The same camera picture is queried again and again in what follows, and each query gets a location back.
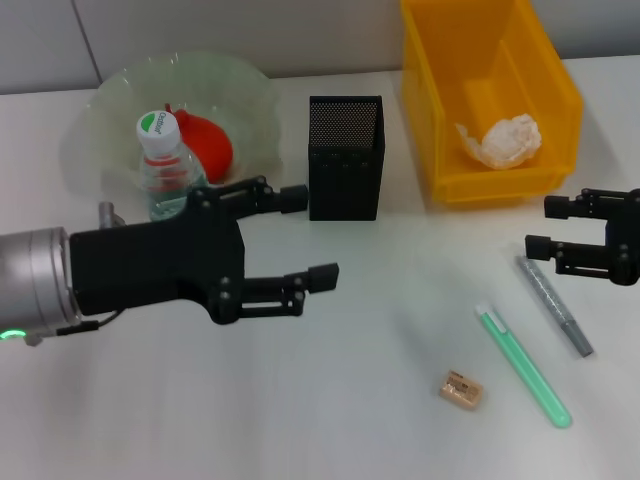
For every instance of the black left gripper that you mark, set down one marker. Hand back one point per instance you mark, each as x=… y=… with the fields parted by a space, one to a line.
x=160 y=265

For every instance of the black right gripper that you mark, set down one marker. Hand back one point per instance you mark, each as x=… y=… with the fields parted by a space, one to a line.
x=627 y=235

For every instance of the white paper ball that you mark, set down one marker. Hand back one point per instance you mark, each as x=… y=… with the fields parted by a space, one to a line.
x=510 y=142

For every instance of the orange fruit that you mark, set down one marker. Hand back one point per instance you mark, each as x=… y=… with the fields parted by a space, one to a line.
x=212 y=150

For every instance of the clear green-label water bottle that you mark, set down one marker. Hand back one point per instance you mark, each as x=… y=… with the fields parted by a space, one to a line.
x=157 y=130

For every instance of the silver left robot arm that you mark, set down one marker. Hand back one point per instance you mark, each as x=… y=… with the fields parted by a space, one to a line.
x=30 y=280

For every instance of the grey marker pen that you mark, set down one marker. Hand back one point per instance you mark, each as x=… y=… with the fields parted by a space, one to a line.
x=547 y=297

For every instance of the black mesh pen holder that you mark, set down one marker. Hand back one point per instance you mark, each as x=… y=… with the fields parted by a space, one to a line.
x=345 y=175

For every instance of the green pen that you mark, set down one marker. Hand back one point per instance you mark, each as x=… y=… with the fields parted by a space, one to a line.
x=525 y=370

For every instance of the green glass fruit plate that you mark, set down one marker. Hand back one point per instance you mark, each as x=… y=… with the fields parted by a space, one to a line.
x=235 y=85

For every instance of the beige eraser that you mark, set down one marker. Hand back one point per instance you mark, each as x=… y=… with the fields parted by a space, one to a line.
x=461 y=391

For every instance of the silver left connector plug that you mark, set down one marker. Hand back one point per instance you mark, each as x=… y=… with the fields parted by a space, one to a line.
x=109 y=215

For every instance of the yellow plastic bin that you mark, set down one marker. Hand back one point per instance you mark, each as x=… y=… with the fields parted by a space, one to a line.
x=450 y=100

